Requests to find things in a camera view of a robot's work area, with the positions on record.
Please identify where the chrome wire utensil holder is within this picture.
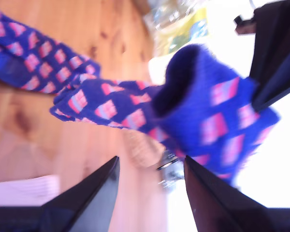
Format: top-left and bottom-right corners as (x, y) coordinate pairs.
(156, 149), (186, 191)

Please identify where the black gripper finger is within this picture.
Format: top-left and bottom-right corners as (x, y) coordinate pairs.
(40, 156), (120, 232)
(184, 155), (281, 232)
(250, 7), (290, 97)
(252, 49), (290, 112)

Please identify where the yellow-green kitchen roll pack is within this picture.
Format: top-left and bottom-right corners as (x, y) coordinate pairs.
(144, 0), (210, 58)

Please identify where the blue pink brick pattern sock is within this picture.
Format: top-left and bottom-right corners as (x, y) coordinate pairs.
(0, 3), (101, 95)
(49, 43), (281, 187)

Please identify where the cream white sock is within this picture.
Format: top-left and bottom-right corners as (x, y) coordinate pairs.
(0, 175), (61, 208)

